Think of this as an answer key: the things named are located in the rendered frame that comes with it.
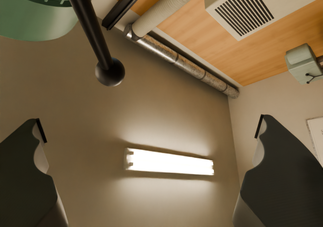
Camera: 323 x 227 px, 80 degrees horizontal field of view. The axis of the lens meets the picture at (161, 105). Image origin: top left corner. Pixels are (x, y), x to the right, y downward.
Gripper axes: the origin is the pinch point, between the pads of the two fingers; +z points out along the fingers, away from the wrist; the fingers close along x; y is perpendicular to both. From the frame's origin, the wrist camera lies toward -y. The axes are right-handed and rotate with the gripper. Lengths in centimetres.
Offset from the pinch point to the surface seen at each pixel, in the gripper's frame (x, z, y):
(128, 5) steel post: -22, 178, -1
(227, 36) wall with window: 80, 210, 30
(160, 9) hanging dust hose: 6, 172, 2
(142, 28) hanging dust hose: -11, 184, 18
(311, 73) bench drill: 157, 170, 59
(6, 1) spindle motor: -14.7, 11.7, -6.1
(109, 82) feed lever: -5.0, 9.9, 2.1
